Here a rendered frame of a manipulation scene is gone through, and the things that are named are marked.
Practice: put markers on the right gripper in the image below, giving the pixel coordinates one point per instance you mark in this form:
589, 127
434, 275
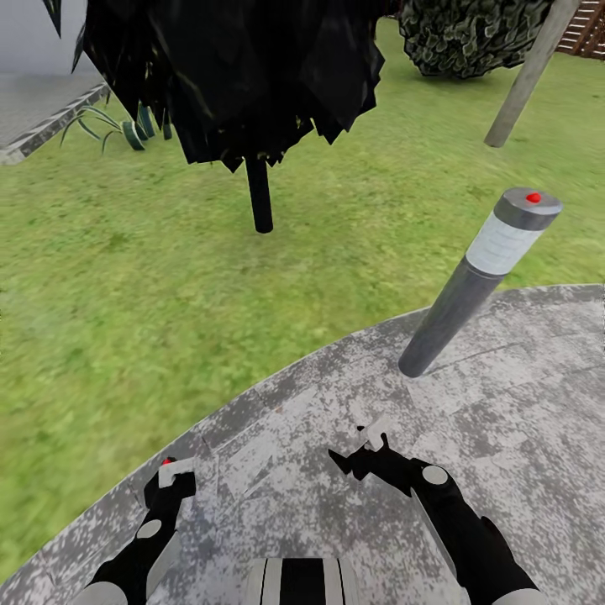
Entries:
363, 461

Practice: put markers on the bush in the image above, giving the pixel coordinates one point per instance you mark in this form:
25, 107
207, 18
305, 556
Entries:
468, 38
142, 128

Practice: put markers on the robot trunk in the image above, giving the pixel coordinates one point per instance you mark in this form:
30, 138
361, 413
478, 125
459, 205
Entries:
302, 581

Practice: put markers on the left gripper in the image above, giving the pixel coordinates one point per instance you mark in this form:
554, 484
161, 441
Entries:
184, 486

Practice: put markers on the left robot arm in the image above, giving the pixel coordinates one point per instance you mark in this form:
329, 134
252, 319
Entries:
136, 571

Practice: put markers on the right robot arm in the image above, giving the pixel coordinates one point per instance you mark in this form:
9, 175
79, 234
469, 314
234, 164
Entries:
473, 548

